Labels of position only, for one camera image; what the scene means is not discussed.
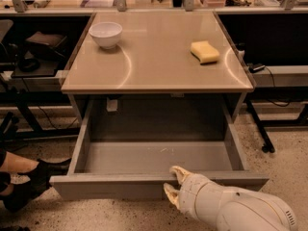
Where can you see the black power adapter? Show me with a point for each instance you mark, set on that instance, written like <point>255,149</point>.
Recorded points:
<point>253,68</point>

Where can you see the yellow sponge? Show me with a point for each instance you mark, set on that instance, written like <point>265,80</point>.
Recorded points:
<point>205,52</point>

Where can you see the black desk leg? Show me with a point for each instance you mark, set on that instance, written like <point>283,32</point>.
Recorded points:
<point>268,146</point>

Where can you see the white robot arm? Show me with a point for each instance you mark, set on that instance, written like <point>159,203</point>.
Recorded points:
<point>228,208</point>

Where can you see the grey top drawer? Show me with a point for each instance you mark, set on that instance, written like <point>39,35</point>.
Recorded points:
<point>128,154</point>

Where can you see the grey drawer cabinet beige top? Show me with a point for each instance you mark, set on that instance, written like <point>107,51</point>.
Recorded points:
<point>153,60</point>

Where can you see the black chunky shoe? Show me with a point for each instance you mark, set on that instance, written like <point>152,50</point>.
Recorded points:
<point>39,183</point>

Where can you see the white ceramic bowl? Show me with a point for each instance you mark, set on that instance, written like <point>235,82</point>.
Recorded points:
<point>106,34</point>

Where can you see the person bare leg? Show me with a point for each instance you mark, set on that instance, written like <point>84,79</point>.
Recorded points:
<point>12,163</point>

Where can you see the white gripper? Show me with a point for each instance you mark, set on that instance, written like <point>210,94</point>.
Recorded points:
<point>190,192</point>

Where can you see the black headphones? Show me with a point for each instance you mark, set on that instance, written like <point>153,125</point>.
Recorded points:
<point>26,62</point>

